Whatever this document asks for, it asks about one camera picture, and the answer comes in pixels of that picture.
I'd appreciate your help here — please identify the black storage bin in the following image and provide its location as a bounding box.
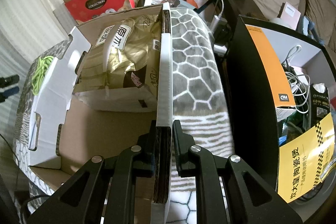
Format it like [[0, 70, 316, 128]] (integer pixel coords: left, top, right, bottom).
[[224, 16, 335, 222]]

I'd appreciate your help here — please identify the large gold foil bag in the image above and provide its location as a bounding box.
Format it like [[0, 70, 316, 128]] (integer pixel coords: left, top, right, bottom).
[[73, 15, 162, 113]]

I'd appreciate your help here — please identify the orange white box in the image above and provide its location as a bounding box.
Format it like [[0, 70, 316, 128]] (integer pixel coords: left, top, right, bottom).
[[246, 25, 295, 122]]

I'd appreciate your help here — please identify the yellow black booklet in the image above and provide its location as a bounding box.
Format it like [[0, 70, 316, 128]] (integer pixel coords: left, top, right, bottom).
[[277, 113, 335, 203]]

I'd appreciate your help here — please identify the green cable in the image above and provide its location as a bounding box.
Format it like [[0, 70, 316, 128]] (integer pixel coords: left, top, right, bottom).
[[31, 55, 55, 96]]

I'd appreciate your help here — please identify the pink box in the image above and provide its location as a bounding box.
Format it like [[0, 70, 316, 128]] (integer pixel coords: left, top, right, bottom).
[[277, 2, 301, 30]]

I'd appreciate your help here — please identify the brown pillow right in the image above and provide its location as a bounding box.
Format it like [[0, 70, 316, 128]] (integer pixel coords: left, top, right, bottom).
[[305, 0, 335, 52]]

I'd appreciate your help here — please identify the white cardboard tray box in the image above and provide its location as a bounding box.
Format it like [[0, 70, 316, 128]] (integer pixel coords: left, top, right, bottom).
[[28, 3, 173, 223]]

